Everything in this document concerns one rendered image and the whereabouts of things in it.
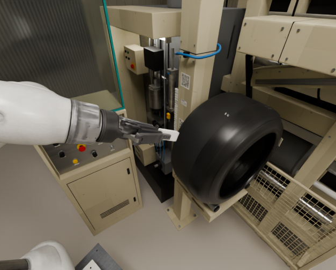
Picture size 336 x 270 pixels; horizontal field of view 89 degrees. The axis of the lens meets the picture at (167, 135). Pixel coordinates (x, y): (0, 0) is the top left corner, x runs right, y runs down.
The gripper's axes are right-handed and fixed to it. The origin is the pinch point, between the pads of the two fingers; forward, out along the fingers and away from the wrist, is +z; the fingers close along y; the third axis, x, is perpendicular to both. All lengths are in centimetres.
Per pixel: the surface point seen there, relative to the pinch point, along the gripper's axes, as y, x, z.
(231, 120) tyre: -2.9, 8.8, 31.4
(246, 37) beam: -24, 46, 44
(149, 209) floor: -78, -122, 80
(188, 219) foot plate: -45, -111, 108
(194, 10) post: -31, 44, 15
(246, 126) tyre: 2.4, 9.0, 34.4
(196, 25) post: -29, 39, 18
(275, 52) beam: -9, 41, 47
